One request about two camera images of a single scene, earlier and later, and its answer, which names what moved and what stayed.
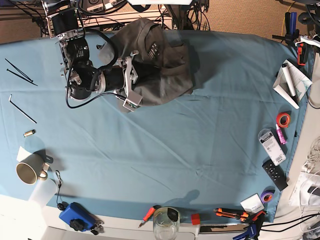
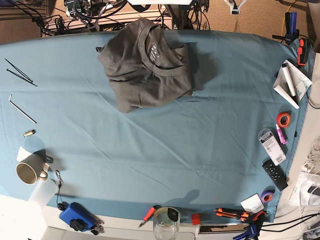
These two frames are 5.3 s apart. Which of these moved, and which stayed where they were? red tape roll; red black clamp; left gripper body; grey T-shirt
Moved: left gripper body
Stayed: red tape roll; red black clamp; grey T-shirt
